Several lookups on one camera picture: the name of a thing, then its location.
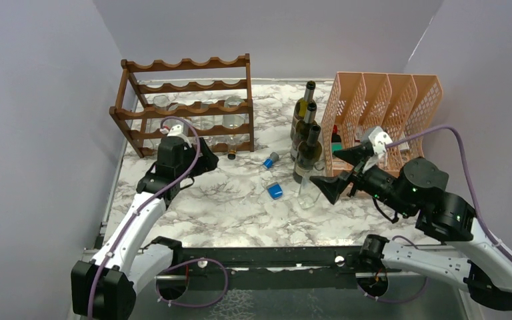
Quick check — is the green black red stamp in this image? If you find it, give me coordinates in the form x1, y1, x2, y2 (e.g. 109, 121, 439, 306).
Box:
331, 125, 343, 152

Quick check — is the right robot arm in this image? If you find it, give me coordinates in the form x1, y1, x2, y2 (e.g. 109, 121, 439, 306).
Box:
310, 144, 512, 311

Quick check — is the green wine bottle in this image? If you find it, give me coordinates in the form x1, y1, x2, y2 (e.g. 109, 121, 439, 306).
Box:
290, 101, 317, 161
293, 125, 322, 183
290, 81, 316, 139

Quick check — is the clear glass bottle top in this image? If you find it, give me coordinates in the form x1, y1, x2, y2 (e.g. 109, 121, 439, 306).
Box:
297, 168, 324, 209

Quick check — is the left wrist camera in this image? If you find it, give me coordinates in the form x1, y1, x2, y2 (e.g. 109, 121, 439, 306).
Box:
160, 124, 192, 147

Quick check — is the peach plastic file organizer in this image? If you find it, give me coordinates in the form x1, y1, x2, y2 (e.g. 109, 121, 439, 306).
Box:
320, 71, 443, 177

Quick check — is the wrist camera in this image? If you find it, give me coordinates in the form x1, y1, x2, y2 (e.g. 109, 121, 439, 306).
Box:
360, 126, 393, 173
160, 124, 192, 147

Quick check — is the blue grey stamp cylinder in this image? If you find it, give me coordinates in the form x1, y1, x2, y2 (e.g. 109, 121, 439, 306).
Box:
262, 152, 279, 170

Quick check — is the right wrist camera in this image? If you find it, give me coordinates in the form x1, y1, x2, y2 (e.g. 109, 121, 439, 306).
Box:
360, 126, 393, 173

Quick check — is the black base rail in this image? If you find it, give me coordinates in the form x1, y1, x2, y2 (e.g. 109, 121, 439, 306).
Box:
155, 246, 384, 295

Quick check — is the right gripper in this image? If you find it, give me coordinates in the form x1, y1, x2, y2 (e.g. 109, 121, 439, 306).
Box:
309, 143, 415, 217

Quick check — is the blue grey stamp cap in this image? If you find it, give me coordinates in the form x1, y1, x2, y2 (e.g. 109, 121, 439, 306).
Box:
265, 182, 283, 200

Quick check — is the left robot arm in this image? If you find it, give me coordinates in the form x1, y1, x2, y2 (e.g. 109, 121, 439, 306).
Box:
71, 136, 219, 319

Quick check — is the wooden wine rack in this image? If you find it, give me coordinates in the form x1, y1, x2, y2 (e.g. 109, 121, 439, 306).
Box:
109, 53, 256, 158

